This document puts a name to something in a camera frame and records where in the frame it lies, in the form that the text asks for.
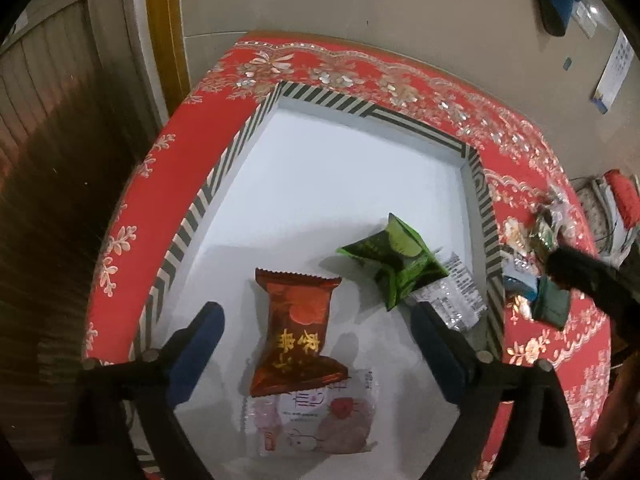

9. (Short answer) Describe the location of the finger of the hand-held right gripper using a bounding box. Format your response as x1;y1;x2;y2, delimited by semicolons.
546;246;601;293

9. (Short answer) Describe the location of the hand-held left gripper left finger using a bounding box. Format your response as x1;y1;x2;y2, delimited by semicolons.
52;301;226;480

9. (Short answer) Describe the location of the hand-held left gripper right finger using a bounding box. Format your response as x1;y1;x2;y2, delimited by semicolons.
410;301;583;480

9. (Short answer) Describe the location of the dark green snack packet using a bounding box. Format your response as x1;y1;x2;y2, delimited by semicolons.
531;277;573;331

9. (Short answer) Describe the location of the clear silver snack packet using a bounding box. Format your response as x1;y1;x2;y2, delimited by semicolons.
407;251;488;333

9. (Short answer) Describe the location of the red snack packet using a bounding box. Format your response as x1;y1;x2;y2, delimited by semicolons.
248;267;349;398

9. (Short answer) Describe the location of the white pink snack packet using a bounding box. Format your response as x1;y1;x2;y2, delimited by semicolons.
244;367;379;457

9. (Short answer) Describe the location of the striped cardboard box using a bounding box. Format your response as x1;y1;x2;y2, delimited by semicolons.
131;80;506;480

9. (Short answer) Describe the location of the person's right forearm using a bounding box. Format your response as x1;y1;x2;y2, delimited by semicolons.
597;330;640;466

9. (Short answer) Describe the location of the small green silver packet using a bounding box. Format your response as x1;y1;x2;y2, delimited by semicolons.
530;215;561;253

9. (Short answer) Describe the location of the blue snack packet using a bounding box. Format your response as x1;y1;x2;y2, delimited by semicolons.
502;272;541;301

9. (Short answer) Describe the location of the clear crinkled snack packet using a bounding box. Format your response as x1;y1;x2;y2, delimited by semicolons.
542;185;581;241

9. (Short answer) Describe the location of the red cushion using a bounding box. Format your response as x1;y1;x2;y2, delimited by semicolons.
604;170;640;231

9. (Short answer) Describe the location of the red floral tablecloth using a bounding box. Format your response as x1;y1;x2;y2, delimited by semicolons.
82;32;618;480

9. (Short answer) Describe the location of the slatted wooden door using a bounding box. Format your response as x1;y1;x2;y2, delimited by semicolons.
0;0;171;461

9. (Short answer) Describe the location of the wall calendar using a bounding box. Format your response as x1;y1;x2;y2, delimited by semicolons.
590;30;636;113

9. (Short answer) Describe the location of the white wall switch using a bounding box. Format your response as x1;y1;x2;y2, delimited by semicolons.
572;2;601;36

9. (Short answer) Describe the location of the yellow wooden door frame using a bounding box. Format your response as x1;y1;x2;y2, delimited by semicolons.
144;0;191;96

